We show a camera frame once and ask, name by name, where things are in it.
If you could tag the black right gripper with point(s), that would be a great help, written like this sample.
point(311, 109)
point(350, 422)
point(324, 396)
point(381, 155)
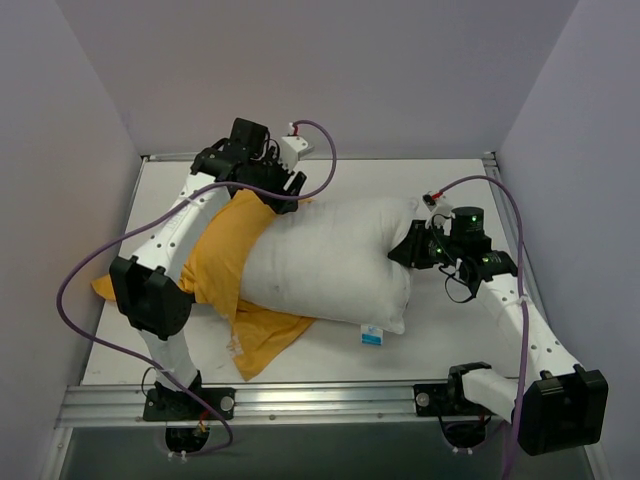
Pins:
point(409, 247)

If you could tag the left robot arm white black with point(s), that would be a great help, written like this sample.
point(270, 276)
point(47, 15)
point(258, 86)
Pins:
point(146, 284)

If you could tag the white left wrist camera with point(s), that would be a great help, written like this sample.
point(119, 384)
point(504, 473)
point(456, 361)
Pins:
point(293, 148)

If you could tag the blue white pillow label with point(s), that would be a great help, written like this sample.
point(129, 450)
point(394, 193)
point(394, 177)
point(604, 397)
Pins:
point(370, 335)

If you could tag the yellow Mickey Mouse pillowcase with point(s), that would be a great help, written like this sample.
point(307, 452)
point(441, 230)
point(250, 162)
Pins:
point(213, 274)

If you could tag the aluminium front frame rail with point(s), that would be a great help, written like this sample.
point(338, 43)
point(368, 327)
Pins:
point(241, 404)

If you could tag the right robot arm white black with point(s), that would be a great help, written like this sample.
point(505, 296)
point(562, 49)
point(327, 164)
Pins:
point(559, 404)

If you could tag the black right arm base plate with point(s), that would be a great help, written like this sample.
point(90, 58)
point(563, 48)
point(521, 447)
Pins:
point(444, 399)

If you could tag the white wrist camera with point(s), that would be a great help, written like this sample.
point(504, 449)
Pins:
point(437, 204)
point(293, 148)

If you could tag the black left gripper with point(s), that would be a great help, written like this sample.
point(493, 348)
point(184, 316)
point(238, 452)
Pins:
point(288, 189)

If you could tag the aluminium back frame rail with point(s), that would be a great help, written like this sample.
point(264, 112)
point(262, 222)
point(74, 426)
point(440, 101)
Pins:
point(490, 156)

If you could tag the white pillow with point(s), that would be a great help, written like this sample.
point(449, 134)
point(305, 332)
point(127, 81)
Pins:
point(329, 260)

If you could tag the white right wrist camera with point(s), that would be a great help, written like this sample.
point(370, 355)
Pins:
point(437, 204)

